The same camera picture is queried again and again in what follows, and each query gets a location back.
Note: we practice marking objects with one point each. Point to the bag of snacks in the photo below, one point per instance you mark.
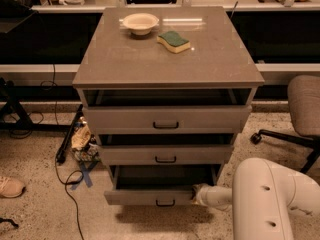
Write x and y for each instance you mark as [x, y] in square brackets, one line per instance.
[83, 142]

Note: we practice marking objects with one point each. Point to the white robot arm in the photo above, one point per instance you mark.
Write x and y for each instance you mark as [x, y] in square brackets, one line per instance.
[262, 197]

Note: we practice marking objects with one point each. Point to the grey top drawer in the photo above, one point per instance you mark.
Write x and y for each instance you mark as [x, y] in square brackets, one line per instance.
[166, 120]

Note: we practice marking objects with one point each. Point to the white paper bowl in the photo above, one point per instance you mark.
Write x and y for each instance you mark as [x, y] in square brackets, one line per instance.
[140, 23]

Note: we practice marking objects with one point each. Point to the pink sneaker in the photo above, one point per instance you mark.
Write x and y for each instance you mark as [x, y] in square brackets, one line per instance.
[11, 187]

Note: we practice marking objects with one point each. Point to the grey middle drawer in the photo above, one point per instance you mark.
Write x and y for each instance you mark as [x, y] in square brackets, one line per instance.
[165, 155]

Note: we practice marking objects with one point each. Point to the grey drawer cabinet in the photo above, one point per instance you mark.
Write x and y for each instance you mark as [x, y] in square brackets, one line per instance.
[119, 70]

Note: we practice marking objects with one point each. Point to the grey bottom drawer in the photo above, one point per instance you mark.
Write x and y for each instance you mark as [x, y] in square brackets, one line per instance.
[158, 185]

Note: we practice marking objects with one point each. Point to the grey office chair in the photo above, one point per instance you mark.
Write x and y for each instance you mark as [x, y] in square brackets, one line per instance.
[304, 107]

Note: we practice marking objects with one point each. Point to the black power strip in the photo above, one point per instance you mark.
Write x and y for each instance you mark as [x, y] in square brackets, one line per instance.
[60, 155]

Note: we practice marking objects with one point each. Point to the grey drawer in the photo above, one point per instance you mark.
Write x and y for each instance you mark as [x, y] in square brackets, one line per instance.
[166, 120]
[158, 185]
[165, 155]

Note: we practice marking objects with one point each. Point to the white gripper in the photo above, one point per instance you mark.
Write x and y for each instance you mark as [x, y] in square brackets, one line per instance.
[207, 195]

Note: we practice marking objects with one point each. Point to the black desk leg stand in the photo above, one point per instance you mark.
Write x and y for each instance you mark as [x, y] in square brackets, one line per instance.
[24, 122]

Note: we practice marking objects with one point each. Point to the green yellow sponge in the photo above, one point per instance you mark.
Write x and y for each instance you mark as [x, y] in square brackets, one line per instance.
[173, 42]

